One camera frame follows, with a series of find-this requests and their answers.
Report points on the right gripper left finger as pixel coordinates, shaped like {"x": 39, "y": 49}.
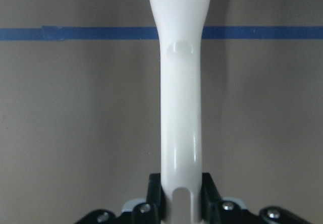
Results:
{"x": 153, "y": 209}

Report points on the white hand brush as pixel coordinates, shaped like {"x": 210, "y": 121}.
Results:
{"x": 179, "y": 26}

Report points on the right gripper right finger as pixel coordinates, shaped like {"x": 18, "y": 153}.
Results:
{"x": 214, "y": 208}

